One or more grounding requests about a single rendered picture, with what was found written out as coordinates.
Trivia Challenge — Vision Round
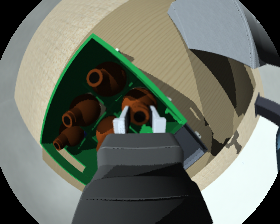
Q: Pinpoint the green plastic crate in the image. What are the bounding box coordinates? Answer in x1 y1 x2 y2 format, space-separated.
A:
40 33 187 186

